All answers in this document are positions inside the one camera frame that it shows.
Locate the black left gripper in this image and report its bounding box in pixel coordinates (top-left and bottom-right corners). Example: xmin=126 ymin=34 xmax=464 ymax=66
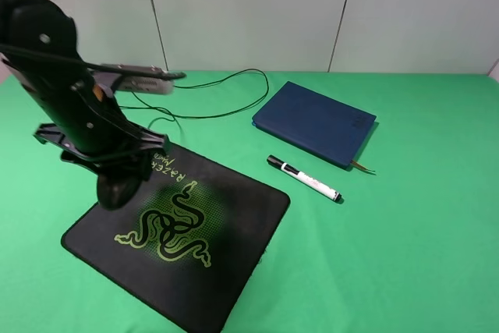
xmin=15 ymin=58 xmax=169 ymax=183

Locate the black computer mouse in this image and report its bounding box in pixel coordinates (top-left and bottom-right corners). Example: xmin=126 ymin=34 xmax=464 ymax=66
xmin=97 ymin=168 xmax=144 ymax=211

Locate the white black marker pen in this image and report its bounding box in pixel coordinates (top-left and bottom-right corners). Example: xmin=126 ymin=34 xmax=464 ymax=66
xmin=267 ymin=155 xmax=342 ymax=203

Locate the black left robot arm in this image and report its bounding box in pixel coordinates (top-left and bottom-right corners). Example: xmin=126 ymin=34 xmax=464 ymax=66
xmin=1 ymin=0 xmax=178 ymax=185

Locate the dark blue notebook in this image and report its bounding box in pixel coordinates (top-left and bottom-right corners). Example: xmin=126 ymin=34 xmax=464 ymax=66
xmin=252 ymin=81 xmax=376 ymax=172

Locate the black green Razer mousepad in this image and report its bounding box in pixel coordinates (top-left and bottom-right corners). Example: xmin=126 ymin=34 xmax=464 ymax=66
xmin=61 ymin=144 xmax=290 ymax=332

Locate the green tablecloth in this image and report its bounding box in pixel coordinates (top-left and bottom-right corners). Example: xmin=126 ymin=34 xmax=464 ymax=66
xmin=1 ymin=71 xmax=498 ymax=332

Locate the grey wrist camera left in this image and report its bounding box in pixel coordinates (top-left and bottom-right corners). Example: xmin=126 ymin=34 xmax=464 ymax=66
xmin=93 ymin=64 xmax=175 ymax=95

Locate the black mouse USB cable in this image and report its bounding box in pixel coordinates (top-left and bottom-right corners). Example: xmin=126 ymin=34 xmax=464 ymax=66
xmin=116 ymin=69 xmax=270 ymax=154

